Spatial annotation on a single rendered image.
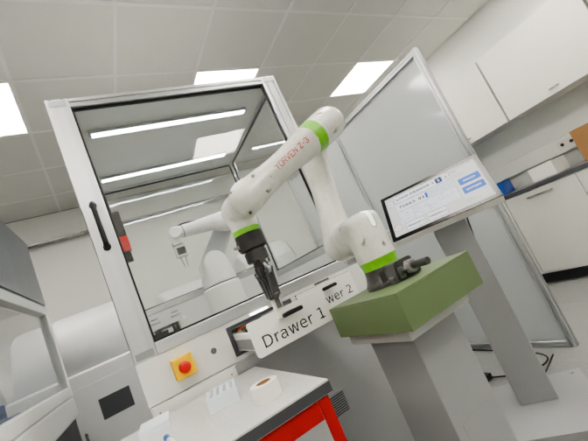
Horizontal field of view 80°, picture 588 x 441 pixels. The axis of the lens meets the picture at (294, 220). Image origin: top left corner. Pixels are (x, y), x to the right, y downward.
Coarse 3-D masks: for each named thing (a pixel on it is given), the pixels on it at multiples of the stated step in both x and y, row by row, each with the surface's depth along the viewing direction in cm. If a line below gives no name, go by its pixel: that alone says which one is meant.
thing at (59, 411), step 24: (0, 240) 149; (0, 264) 137; (24, 264) 177; (0, 288) 130; (24, 288) 161; (48, 336) 184; (48, 408) 136; (72, 408) 172; (0, 432) 90; (24, 432) 107; (48, 432) 126; (72, 432) 166
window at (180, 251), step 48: (192, 96) 161; (240, 96) 171; (96, 144) 138; (144, 144) 145; (192, 144) 153; (240, 144) 163; (144, 192) 139; (192, 192) 147; (288, 192) 165; (144, 240) 133; (192, 240) 140; (288, 240) 157; (144, 288) 128; (192, 288) 135; (240, 288) 142
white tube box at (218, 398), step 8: (224, 384) 105; (232, 384) 100; (208, 392) 103; (216, 392) 99; (224, 392) 94; (232, 392) 94; (208, 400) 93; (216, 400) 93; (224, 400) 94; (232, 400) 94; (208, 408) 92; (216, 408) 93
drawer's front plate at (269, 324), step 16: (288, 304) 115; (304, 304) 117; (320, 304) 119; (256, 320) 109; (272, 320) 111; (288, 320) 113; (304, 320) 115; (320, 320) 117; (256, 336) 108; (272, 336) 109; (288, 336) 111; (256, 352) 107; (272, 352) 108
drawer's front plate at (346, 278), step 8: (328, 280) 155; (336, 280) 156; (344, 280) 157; (352, 280) 159; (312, 288) 150; (320, 288) 152; (336, 288) 155; (344, 288) 156; (352, 288) 158; (296, 296) 147; (328, 296) 152; (344, 296) 155; (352, 296) 156; (336, 304) 152
